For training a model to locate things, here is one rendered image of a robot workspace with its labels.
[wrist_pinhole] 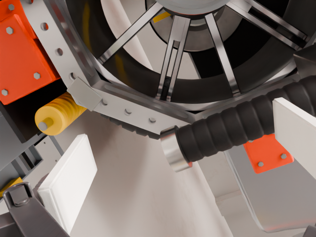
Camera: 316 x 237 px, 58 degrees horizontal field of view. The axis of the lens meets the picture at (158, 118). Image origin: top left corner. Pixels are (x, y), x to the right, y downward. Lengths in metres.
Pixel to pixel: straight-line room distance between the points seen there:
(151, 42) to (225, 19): 3.33
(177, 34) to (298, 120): 0.42
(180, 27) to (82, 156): 0.41
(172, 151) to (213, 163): 4.62
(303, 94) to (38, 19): 0.40
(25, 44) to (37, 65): 0.04
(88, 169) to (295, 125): 0.13
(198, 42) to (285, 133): 0.82
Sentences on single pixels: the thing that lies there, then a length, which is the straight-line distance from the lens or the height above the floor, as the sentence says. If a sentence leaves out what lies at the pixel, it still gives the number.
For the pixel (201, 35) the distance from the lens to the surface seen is 0.99.
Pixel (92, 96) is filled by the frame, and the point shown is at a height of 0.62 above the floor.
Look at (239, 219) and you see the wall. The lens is 5.56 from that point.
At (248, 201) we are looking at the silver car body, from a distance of 1.11.
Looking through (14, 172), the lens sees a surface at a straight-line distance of 1.00.
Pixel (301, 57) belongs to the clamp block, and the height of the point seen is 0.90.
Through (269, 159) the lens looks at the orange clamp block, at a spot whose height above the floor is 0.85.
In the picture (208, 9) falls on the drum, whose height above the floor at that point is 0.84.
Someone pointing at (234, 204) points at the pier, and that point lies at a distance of 5.19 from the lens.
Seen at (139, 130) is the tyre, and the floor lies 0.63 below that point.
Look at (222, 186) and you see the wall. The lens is 5.13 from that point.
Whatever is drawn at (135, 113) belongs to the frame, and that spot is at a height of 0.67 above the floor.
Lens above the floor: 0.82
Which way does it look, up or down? 14 degrees down
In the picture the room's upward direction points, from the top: 67 degrees clockwise
